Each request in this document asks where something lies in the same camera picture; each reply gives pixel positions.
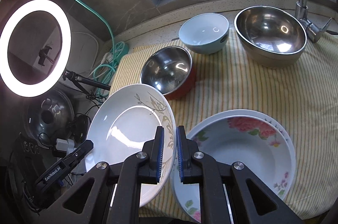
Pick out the round teal power strip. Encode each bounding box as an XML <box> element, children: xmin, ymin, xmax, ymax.
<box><xmin>112</xmin><ymin>41</ymin><xmax>130</xmax><ymax>61</ymax></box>

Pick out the white ring light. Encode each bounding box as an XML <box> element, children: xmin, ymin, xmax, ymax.
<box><xmin>0</xmin><ymin>0</ymin><xmax>72</xmax><ymax>98</ymax></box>

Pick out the large steel bowl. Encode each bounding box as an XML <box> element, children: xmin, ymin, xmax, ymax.
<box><xmin>234</xmin><ymin>6</ymin><xmax>307</xmax><ymax>67</ymax></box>

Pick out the black cable bundle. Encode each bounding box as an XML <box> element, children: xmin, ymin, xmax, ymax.
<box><xmin>86</xmin><ymin>92</ymin><xmax>106</xmax><ymax>108</ymax></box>

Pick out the pink flower deep plate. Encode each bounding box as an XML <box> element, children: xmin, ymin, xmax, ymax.
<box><xmin>185</xmin><ymin>109</ymin><xmax>296</xmax><ymax>201</ymax></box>

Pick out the black phone clamp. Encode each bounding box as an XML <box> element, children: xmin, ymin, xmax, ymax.
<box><xmin>38</xmin><ymin>46</ymin><xmax>55</xmax><ymax>66</ymax></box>

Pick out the white leaf print plate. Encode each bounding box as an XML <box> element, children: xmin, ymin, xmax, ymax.
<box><xmin>86</xmin><ymin>83</ymin><xmax>177</xmax><ymax>208</ymax></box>

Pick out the purple flower deep plate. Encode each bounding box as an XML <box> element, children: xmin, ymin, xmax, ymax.
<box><xmin>169</xmin><ymin>111</ymin><xmax>297</xmax><ymax>224</ymax></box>

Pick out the white appliance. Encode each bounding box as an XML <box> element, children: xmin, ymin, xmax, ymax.
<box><xmin>70</xmin><ymin>32</ymin><xmax>100</xmax><ymax>71</ymax></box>

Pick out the glass pot lid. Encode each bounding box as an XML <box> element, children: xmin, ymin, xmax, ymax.
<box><xmin>25</xmin><ymin>89</ymin><xmax>75</xmax><ymax>145</ymax></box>

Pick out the striped yellow cloth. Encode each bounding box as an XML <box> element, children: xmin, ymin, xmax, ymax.
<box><xmin>108</xmin><ymin>29</ymin><xmax>338</xmax><ymax>222</ymax></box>

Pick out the white charger plug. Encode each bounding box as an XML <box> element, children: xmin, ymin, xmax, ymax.
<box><xmin>55</xmin><ymin>138</ymin><xmax>76</xmax><ymax>153</ymax></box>

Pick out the black tripod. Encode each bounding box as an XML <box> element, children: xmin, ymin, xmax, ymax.
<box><xmin>63</xmin><ymin>69</ymin><xmax>111</xmax><ymax>95</ymax></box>

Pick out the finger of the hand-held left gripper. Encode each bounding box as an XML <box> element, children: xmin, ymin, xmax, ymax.
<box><xmin>57</xmin><ymin>140</ymin><xmax>94</xmax><ymax>169</ymax></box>

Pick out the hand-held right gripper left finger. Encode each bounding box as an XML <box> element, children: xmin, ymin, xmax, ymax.
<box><xmin>46</xmin><ymin>126</ymin><xmax>165</xmax><ymax>224</ymax></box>

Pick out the light blue ceramic bowl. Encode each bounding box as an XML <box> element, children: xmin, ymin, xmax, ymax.
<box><xmin>178</xmin><ymin>13</ymin><xmax>230</xmax><ymax>55</ymax></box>

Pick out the teal power cable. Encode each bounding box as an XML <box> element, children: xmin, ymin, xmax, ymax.
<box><xmin>46</xmin><ymin>0</ymin><xmax>122</xmax><ymax>98</ymax></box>

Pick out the black power adapter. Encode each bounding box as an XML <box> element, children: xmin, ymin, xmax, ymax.
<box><xmin>69</xmin><ymin>114</ymin><xmax>90</xmax><ymax>142</ymax></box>

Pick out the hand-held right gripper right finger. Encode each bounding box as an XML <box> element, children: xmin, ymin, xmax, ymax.
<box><xmin>176</xmin><ymin>125</ymin><xmax>303</xmax><ymax>224</ymax></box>

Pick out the red steel bowl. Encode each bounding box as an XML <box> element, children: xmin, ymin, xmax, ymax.
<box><xmin>139</xmin><ymin>46</ymin><xmax>197</xmax><ymax>100</ymax></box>

